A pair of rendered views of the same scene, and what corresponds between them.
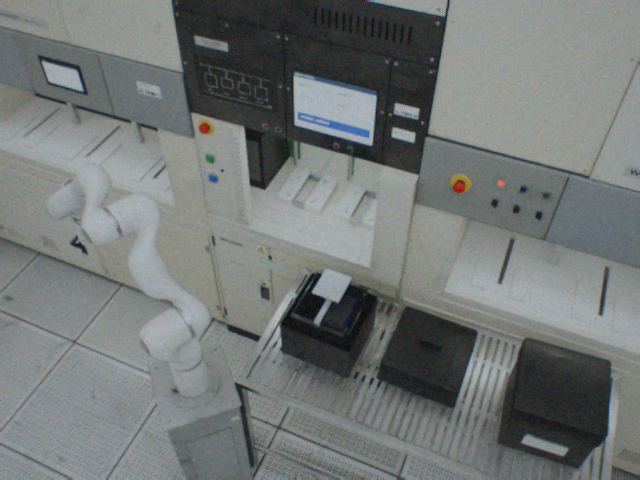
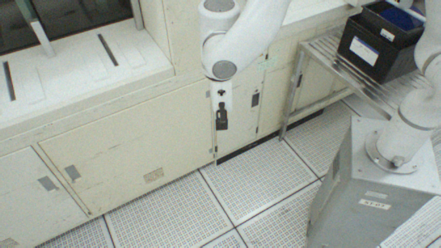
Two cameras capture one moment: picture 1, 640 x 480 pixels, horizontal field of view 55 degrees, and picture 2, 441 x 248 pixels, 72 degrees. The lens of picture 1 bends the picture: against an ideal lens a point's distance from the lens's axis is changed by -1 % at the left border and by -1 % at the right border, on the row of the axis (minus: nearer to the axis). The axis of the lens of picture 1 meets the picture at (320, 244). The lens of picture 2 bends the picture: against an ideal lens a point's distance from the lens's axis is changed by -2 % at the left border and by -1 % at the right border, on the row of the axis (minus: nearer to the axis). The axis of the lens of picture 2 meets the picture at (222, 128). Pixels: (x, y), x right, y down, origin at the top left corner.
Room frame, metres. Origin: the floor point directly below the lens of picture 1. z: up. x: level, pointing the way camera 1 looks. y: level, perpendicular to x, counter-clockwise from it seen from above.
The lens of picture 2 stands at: (1.22, 1.30, 1.63)
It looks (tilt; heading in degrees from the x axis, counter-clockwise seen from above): 50 degrees down; 307
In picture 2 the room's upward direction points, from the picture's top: straight up
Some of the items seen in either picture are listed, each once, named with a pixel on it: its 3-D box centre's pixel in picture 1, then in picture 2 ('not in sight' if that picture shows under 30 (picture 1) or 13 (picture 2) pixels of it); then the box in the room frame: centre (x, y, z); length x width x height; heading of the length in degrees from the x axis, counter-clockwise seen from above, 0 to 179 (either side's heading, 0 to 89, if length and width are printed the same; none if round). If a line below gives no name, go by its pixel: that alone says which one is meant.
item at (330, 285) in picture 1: (329, 311); (394, 25); (1.34, -0.04, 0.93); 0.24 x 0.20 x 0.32; 156
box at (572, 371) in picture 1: (552, 403); not in sight; (1.00, -0.78, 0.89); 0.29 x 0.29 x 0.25; 71
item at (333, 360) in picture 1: (329, 324); (386, 42); (1.34, -0.04, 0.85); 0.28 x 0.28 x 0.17; 66
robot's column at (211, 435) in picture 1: (206, 431); (356, 201); (1.12, 0.45, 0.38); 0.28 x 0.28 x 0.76; 22
